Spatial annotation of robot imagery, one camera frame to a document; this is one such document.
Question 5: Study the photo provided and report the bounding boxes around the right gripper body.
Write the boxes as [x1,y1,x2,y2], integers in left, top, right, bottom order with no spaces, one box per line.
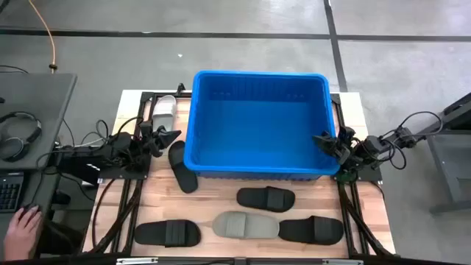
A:
[329,137,360,166]

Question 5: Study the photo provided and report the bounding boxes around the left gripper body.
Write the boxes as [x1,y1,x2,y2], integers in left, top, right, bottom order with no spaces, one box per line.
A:
[141,127,166,159]

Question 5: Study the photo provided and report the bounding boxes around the white slide sandal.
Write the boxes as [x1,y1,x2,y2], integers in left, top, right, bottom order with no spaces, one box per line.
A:
[152,94,178,133]

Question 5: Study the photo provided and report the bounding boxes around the black slide sandal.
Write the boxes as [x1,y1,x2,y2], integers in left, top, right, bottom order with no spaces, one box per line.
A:
[235,185,297,213]
[168,140,199,194]
[277,215,345,247]
[133,219,202,248]

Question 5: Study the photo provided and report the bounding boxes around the blue plastic bin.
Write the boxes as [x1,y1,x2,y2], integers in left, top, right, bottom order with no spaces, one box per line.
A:
[183,69,341,181]

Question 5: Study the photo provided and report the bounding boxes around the grey slide sandal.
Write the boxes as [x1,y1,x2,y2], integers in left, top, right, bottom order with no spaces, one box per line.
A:
[211,210,281,241]

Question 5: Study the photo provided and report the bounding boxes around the black control box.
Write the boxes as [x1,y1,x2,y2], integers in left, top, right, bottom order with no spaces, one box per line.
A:
[54,146,102,186]

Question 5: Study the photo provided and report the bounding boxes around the dark grey metal table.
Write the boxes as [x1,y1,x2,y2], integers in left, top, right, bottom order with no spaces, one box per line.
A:
[419,91,471,215]

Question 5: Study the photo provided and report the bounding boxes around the grey desk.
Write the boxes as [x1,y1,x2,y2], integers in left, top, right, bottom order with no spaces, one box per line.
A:
[0,165,63,261]
[0,72,78,171]

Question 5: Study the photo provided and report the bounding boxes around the person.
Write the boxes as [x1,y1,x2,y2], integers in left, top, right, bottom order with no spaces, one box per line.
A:
[36,219,86,258]

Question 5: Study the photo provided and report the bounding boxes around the black headphones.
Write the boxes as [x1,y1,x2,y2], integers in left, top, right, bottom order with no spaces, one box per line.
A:
[0,110,43,163]

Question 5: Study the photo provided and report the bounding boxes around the black keyboard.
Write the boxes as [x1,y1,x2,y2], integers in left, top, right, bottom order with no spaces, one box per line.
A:
[0,172,25,214]

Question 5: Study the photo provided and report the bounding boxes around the person's hand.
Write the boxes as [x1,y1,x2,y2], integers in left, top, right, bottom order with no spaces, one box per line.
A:
[2,205,44,262]

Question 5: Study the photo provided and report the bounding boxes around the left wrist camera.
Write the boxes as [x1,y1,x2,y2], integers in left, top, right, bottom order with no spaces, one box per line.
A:
[138,120,154,138]

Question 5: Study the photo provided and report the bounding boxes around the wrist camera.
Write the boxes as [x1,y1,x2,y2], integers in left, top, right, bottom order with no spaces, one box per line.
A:
[138,120,154,138]
[338,126,356,143]

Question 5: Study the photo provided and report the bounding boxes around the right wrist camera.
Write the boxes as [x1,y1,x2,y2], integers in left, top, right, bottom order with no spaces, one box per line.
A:
[338,126,356,143]

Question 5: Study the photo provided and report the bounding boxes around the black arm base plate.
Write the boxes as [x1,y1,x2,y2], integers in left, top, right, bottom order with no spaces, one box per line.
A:
[333,167,383,183]
[98,167,152,181]

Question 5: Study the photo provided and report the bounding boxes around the black aluminium table frame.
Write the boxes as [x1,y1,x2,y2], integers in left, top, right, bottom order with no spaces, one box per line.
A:
[81,91,397,258]

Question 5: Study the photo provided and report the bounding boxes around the black table cable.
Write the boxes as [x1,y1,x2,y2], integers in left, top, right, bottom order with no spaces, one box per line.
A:
[91,178,112,248]

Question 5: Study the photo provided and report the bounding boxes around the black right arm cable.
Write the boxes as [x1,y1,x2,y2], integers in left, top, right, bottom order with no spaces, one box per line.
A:
[382,110,445,171]

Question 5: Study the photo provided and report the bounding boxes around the silver metal bracket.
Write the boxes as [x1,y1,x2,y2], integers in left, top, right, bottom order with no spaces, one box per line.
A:
[116,257,160,265]
[321,258,364,265]

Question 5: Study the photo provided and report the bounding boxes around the orange floor cable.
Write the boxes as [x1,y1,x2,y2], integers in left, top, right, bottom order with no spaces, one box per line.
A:
[27,0,58,73]

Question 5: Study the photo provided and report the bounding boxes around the thin black floor cable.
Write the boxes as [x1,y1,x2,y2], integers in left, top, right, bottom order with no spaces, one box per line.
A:
[0,65,29,74]

